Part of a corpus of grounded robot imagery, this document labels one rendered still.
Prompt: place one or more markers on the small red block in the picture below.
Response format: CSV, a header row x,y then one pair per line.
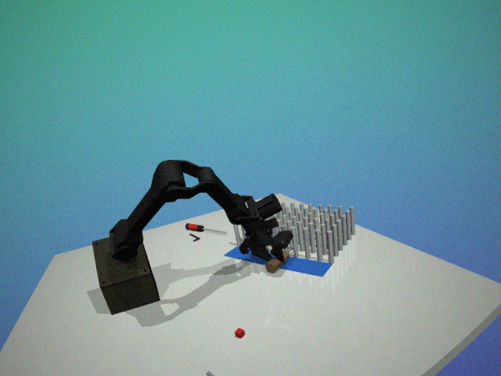
x,y
239,333

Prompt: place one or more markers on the blue flat strip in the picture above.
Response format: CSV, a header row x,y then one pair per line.
x,y
300,265

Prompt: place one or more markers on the red-handled tool with thin metal shaft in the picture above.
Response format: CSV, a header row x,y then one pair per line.
x,y
199,228

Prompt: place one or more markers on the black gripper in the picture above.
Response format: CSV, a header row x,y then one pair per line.
x,y
258,238

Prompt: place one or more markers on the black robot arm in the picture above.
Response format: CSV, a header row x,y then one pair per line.
x,y
168,185

